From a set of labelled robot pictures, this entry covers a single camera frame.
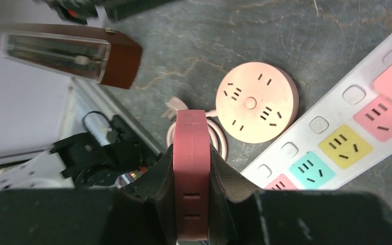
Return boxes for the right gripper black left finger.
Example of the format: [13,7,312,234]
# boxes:
[0,147,176,244]

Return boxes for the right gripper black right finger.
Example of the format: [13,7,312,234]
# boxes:
[209,148,392,244]

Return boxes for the coral plug adapter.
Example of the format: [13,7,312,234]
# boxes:
[173,110,211,240]

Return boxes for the round pink socket hub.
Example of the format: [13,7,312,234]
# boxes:
[215,62,299,143]

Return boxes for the white multicolour power strip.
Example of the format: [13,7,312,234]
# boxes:
[242,33,392,190]

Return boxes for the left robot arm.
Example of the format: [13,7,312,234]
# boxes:
[0,132,162,191]

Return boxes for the brown wooden metronome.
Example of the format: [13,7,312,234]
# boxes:
[0,23,143,89]

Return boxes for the pink coiled hub cable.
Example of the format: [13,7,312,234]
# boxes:
[161,96,229,161]

